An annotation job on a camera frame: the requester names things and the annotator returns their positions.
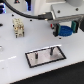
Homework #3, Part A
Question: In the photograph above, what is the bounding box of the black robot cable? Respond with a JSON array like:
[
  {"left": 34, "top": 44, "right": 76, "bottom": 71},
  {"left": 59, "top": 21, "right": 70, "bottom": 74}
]
[{"left": 0, "top": 1, "right": 54, "bottom": 20}]

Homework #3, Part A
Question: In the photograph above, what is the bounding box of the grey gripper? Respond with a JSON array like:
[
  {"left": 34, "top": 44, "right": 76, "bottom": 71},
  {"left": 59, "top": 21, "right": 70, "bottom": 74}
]
[{"left": 49, "top": 2, "right": 84, "bottom": 38}]

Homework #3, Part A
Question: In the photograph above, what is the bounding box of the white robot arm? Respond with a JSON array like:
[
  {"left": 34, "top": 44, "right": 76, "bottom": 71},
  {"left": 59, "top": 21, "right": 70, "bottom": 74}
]
[{"left": 31, "top": 0, "right": 84, "bottom": 36}]

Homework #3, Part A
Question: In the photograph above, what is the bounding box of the beige electrical connector block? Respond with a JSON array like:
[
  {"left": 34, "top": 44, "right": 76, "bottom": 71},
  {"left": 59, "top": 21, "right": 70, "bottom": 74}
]
[{"left": 13, "top": 18, "right": 24, "bottom": 37}]

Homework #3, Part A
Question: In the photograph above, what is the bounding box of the black framed peg base plate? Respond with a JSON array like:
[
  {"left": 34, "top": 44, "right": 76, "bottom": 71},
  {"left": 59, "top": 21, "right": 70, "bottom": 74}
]
[{"left": 26, "top": 46, "right": 66, "bottom": 68}]

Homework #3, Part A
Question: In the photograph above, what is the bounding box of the blue gear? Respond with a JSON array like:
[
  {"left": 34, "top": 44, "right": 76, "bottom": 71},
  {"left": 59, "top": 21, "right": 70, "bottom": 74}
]
[{"left": 58, "top": 26, "right": 72, "bottom": 37}]

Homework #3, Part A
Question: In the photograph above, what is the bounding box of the right metal peg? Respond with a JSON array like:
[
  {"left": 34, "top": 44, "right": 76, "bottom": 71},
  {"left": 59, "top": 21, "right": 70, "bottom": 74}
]
[{"left": 49, "top": 47, "right": 54, "bottom": 57}]

